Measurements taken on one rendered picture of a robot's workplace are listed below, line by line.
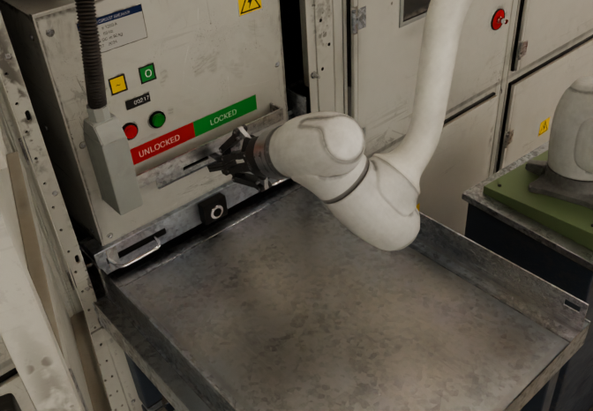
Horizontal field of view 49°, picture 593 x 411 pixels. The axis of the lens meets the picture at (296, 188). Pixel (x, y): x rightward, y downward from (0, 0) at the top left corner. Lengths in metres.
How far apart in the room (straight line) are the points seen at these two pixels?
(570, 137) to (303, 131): 0.79
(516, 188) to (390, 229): 0.68
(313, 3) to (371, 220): 0.53
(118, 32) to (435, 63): 0.54
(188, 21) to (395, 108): 0.63
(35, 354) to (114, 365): 0.95
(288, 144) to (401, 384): 0.44
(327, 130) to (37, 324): 0.56
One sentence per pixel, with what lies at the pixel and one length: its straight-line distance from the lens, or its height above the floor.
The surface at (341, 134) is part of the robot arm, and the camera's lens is 0.94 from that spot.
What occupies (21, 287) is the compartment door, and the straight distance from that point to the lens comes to 0.47.
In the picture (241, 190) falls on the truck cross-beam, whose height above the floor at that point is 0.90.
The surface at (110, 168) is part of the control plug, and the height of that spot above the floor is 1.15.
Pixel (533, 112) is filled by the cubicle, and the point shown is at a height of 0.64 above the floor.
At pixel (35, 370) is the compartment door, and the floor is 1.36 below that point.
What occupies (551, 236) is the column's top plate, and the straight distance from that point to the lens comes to 1.59.
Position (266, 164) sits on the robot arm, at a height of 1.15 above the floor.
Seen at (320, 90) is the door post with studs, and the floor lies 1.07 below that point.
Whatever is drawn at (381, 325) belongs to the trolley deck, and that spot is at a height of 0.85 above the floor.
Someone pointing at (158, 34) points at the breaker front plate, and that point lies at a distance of 1.21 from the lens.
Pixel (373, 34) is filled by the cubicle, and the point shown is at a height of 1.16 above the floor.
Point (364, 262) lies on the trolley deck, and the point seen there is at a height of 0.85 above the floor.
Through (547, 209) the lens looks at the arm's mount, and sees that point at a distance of 1.61.
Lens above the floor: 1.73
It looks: 35 degrees down
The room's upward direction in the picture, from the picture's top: 4 degrees counter-clockwise
